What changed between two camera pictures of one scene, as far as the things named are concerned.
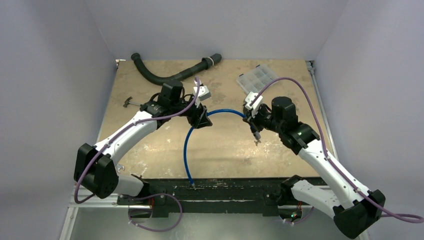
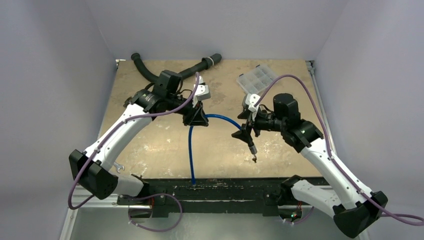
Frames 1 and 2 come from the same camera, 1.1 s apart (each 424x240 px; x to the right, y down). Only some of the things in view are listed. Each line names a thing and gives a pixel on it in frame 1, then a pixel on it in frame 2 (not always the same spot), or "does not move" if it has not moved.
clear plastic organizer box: [256, 79] does not move
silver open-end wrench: [120, 166] does not move
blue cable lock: [256, 133] -> [189, 144]
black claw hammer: [127, 102] does not move
